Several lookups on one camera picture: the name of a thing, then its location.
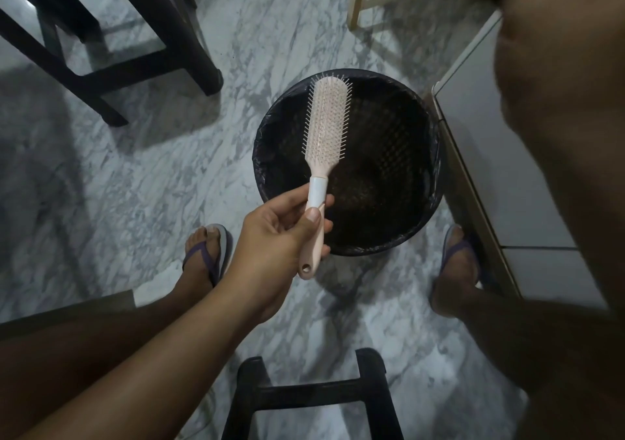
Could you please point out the person's left hand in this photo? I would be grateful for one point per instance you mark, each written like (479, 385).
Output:
(273, 254)

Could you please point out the person's right hand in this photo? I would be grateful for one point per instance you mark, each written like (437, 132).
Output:
(561, 39)

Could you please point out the pink hairbrush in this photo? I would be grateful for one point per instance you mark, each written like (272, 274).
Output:
(326, 112)

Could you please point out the black waste bin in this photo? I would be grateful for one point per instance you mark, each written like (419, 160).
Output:
(390, 127)

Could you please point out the purple flip-flop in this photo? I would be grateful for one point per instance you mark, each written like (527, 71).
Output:
(222, 249)
(456, 249)

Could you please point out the white cabinet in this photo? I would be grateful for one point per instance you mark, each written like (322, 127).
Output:
(488, 161)

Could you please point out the black plastic stool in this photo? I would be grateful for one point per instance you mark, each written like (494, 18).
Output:
(302, 396)

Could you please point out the tall black stool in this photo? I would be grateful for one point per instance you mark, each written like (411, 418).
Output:
(156, 10)

